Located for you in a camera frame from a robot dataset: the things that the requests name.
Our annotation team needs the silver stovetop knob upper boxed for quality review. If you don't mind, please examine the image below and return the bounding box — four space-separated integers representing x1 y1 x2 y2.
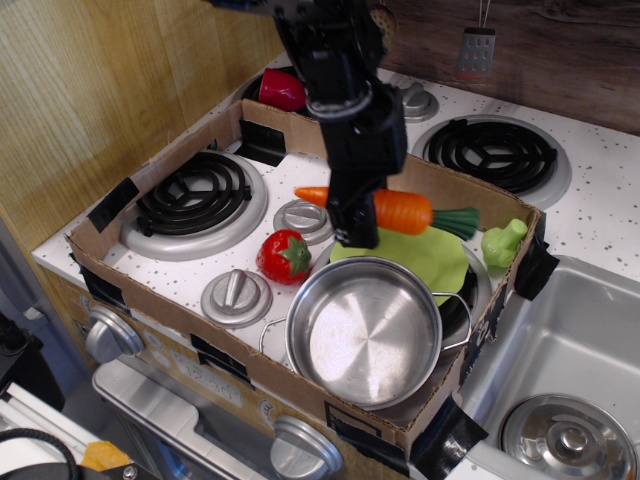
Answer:
273 199 333 245

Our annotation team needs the green plastic plate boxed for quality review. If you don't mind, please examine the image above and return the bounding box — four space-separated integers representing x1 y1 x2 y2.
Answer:
323 227 469 293

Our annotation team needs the red toy strawberry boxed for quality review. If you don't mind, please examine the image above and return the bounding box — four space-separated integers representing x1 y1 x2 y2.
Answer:
256 229 312 285

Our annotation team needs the silver stovetop knob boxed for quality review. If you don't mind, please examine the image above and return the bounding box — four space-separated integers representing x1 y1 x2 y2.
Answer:
200 269 273 329
401 82 439 123
273 199 333 245

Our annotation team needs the front left stove burner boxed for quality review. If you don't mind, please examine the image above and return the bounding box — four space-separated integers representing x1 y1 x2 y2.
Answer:
120 150 268 262

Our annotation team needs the hanging metal spatula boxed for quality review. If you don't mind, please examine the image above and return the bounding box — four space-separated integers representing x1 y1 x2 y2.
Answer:
455 0 496 81

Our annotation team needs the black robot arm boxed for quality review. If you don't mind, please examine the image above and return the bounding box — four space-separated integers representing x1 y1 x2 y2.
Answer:
215 1 407 248

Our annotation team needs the black cable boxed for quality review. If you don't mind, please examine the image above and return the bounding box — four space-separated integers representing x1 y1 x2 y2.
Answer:
0 427 79 480

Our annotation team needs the stainless steel pot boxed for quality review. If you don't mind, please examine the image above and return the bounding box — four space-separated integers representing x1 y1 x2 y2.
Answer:
280 256 469 411

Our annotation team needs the silver oven knob right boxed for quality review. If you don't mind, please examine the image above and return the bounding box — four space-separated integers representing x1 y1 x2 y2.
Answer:
270 415 344 480

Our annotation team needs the silver back stovetop knob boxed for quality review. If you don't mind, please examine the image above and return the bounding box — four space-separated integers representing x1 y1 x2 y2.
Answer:
401 82 439 123

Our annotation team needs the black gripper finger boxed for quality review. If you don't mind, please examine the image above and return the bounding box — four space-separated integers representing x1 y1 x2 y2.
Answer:
326 174 380 249

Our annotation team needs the orange toy carrot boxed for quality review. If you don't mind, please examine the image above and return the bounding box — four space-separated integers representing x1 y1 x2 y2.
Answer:
295 186 480 240

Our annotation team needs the metal sink basin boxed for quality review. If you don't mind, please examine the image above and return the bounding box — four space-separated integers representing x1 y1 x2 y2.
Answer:
452 257 639 479

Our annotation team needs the silver oven knob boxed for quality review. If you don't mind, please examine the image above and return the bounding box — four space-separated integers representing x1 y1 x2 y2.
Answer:
270 415 344 480
85 306 145 364

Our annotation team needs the back right stove burner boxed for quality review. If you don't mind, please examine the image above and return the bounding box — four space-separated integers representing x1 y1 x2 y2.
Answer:
412 115 572 210

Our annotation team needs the red toy cup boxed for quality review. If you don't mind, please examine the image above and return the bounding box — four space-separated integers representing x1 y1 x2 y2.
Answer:
258 68 307 112

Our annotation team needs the brown cardboard fence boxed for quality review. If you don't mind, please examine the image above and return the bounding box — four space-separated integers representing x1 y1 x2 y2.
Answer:
68 100 558 479

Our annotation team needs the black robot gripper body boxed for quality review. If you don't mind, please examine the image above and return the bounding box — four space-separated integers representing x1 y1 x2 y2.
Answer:
306 82 407 195

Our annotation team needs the oven door handle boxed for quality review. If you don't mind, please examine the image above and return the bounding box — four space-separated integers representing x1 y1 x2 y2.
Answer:
93 361 264 479

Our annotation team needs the silver stovetop knob lower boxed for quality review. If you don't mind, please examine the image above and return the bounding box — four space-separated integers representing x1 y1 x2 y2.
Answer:
200 269 273 329

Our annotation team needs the silver oven knob left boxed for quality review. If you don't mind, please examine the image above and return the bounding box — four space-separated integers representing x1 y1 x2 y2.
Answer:
85 306 145 364

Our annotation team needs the silver pot lid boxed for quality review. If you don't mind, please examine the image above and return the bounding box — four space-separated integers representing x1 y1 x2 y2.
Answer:
499 394 639 479

